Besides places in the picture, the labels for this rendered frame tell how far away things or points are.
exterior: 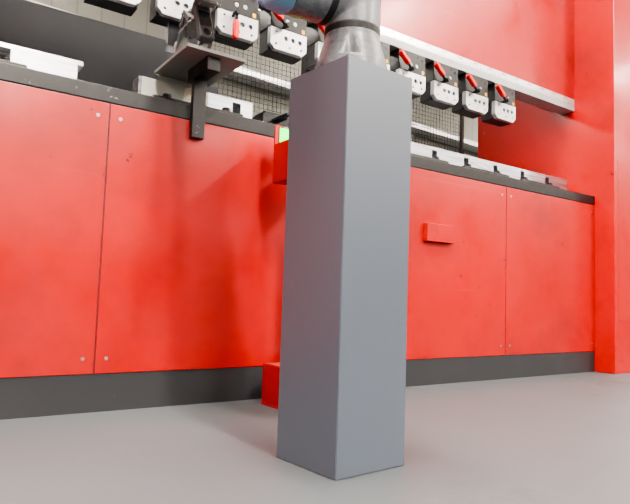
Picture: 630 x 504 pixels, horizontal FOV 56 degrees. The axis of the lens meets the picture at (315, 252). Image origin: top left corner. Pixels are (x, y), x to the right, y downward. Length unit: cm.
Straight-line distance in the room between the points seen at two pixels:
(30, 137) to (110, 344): 57
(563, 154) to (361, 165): 240
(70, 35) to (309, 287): 163
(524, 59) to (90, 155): 218
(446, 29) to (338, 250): 184
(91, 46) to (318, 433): 180
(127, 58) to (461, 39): 143
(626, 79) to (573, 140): 39
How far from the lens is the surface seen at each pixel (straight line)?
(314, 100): 120
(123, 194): 170
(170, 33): 203
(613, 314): 320
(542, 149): 351
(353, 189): 109
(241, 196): 184
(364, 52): 122
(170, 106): 180
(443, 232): 235
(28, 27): 246
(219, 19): 208
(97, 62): 248
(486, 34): 298
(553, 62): 338
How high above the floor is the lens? 32
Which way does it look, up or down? 4 degrees up
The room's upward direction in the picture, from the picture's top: 2 degrees clockwise
